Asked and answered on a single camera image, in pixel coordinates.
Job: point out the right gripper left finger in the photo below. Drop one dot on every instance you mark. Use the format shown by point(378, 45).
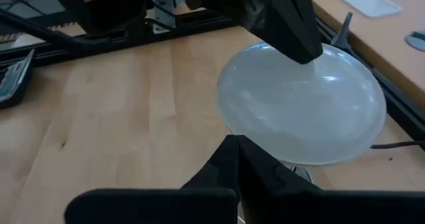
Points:
point(166, 207)

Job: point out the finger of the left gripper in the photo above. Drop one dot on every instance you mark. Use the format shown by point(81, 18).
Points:
point(299, 28)
point(245, 8)

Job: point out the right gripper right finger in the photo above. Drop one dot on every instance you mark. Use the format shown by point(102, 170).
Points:
point(315, 207)

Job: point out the chrome lamp socket base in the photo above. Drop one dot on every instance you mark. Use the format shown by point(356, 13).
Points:
point(300, 174)

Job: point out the white flood lightbulb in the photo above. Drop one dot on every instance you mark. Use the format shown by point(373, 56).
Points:
point(299, 111)

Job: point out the light wood desk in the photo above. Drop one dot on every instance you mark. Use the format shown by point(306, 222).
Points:
point(382, 41)

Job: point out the grey desk calculator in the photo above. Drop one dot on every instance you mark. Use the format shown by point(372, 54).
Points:
point(13, 81)

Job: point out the silver corner bracket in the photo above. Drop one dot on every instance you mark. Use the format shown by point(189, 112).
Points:
point(165, 8)

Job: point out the black aluminium table frame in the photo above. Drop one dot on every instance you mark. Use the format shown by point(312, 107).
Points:
point(405, 107)

